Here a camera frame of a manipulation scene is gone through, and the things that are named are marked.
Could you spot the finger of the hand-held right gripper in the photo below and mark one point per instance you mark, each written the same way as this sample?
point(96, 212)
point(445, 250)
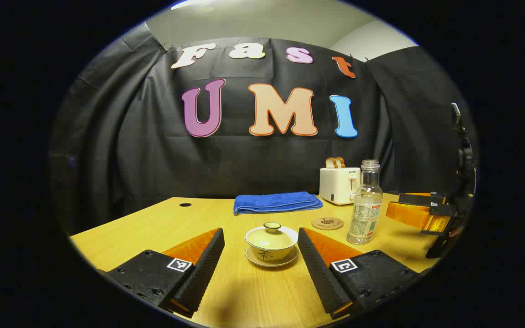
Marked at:
point(408, 213)
point(415, 198)

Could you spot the bread slice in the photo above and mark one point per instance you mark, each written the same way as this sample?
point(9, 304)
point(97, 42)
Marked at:
point(330, 162)
point(340, 162)

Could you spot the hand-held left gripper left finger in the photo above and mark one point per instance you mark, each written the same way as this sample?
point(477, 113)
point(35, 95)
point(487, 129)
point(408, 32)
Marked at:
point(205, 269)

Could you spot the folded blue towel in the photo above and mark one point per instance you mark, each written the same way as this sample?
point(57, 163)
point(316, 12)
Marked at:
point(276, 202)

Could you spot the round brown coaster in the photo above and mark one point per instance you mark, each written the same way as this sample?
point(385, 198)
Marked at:
point(327, 223)

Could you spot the white saucer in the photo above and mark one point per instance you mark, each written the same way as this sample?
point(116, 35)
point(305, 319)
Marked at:
point(290, 260)

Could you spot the clear plastic water bottle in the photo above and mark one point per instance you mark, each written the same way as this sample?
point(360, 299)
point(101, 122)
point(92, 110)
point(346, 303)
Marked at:
point(365, 214)

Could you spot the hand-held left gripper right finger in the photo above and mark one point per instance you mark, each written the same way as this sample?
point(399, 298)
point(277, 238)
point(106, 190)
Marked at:
point(319, 273)

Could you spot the white toaster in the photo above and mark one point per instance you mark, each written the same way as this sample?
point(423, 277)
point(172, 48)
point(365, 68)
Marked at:
point(337, 187)

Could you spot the white teacup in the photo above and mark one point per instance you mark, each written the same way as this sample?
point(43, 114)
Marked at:
point(269, 255)

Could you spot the white teacup lid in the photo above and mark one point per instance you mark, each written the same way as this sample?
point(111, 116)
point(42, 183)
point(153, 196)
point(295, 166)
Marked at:
point(267, 234)

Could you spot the black backdrop cloth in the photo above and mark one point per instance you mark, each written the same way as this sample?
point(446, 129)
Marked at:
point(153, 136)

